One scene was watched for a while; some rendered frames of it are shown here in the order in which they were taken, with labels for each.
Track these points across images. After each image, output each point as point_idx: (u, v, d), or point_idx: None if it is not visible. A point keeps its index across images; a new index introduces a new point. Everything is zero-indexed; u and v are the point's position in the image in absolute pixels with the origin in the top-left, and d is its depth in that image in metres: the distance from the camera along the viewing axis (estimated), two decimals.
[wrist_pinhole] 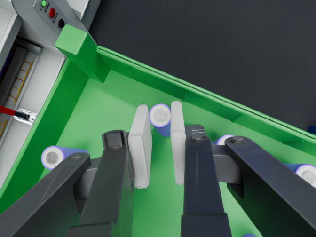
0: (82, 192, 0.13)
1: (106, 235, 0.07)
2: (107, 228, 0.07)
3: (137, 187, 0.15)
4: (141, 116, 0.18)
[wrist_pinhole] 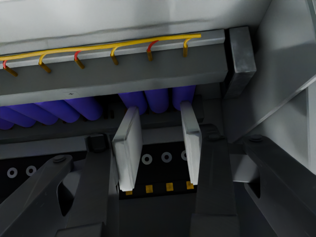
0: (65, 194, 0.13)
1: (98, 236, 0.07)
2: (97, 229, 0.07)
3: (122, 190, 0.15)
4: (130, 118, 0.18)
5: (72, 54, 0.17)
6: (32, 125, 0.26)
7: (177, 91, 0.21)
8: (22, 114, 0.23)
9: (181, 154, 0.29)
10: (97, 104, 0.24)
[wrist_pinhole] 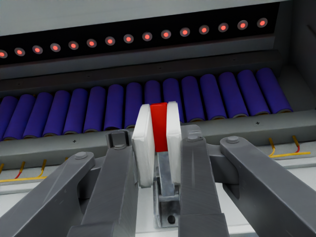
0: (87, 191, 0.13)
1: (109, 235, 0.07)
2: (109, 228, 0.07)
3: (141, 187, 0.15)
4: (145, 115, 0.18)
5: None
6: None
7: None
8: None
9: None
10: None
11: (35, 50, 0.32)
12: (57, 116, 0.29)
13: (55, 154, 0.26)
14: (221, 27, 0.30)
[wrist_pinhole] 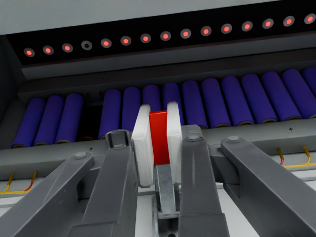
0: (86, 191, 0.13)
1: (108, 235, 0.07)
2: (109, 228, 0.07)
3: (140, 187, 0.15)
4: (144, 115, 0.18)
5: None
6: (165, 84, 0.29)
7: (28, 131, 0.27)
8: (156, 110, 0.27)
9: (34, 52, 0.30)
10: (102, 108, 0.29)
11: (288, 21, 0.28)
12: None
13: None
14: None
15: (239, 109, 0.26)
